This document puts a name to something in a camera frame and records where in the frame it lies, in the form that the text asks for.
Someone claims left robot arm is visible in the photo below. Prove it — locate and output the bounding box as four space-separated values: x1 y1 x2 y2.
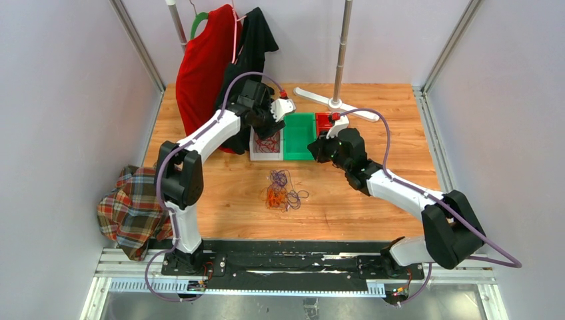
155 79 295 275

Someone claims white clothes rack stand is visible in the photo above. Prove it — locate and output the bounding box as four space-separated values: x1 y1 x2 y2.
293 0 354 113

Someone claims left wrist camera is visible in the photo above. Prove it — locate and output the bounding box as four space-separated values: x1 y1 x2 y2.
270 98 296 122

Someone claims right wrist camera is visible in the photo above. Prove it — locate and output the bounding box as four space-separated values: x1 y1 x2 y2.
326 113 350 139

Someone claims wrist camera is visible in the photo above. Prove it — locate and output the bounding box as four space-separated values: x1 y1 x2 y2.
326 113 350 139
270 98 296 122

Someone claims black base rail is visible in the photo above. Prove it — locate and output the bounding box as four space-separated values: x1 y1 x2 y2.
159 239 425 296

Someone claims green hanger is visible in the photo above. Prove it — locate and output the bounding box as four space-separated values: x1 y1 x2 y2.
190 12 209 40

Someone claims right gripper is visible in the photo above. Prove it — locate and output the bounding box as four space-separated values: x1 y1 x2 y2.
308 129 350 171

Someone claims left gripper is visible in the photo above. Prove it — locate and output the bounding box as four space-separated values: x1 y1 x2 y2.
253 99 286 141

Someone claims red shirt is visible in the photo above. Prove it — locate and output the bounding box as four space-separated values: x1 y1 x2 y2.
175 4 234 136

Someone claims black shirt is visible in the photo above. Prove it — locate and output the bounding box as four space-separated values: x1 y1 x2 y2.
215 7 279 155

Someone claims plaid shirt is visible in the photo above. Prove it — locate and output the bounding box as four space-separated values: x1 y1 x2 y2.
97 165 173 261

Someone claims red plastic bin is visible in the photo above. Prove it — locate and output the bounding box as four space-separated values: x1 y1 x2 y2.
314 113 334 139

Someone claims red wire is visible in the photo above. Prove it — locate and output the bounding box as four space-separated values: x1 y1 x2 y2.
255 132 282 154

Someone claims pink hanger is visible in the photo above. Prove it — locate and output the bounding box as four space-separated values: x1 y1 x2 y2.
231 0 247 64

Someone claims green plastic bin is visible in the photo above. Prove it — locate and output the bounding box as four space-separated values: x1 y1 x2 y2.
283 113 317 161

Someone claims tangled wire bundle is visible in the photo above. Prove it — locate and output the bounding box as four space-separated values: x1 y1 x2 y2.
259 169 310 213

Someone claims white plastic bin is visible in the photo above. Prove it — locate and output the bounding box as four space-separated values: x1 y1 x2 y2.
249 129 284 161

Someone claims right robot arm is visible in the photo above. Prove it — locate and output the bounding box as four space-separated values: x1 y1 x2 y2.
307 129 485 278

